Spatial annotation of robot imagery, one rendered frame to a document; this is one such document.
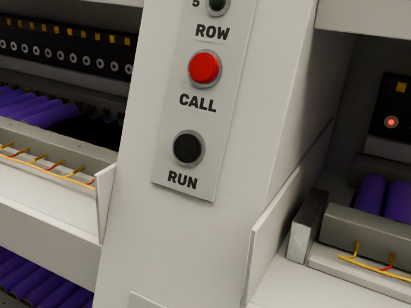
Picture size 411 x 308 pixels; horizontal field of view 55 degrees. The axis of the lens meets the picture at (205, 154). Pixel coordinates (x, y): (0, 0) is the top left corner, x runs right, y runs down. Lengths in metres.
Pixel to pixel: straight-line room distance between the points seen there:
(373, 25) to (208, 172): 0.11
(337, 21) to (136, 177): 0.14
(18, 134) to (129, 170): 0.16
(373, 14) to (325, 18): 0.02
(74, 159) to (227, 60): 0.17
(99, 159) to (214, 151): 0.13
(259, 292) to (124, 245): 0.08
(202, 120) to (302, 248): 0.10
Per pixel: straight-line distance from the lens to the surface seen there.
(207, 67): 0.21
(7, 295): 0.48
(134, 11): 0.50
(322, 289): 0.24
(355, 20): 0.21
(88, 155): 0.32
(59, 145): 0.34
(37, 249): 0.31
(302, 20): 0.20
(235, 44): 0.21
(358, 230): 0.26
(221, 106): 0.20
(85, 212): 0.29
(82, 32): 0.48
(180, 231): 0.22
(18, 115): 0.43
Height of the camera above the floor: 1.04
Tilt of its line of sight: 9 degrees down
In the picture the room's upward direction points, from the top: 12 degrees clockwise
